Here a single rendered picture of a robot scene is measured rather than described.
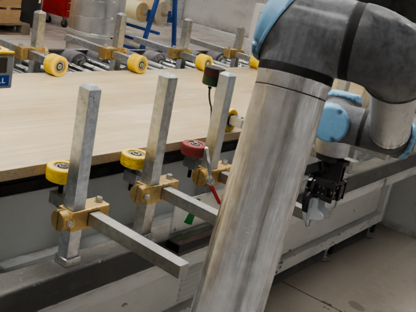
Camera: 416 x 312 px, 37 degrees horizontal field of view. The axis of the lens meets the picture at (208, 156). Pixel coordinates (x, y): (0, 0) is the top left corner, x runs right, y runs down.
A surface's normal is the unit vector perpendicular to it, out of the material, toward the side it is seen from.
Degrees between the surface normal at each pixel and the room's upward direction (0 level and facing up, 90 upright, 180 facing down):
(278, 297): 0
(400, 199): 90
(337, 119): 90
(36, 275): 0
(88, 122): 90
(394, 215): 90
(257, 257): 78
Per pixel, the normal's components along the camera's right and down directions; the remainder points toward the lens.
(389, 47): 0.16, 0.23
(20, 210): 0.76, 0.33
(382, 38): 0.14, 0.02
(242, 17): -0.59, 0.14
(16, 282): 0.18, -0.94
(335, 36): -0.32, 0.06
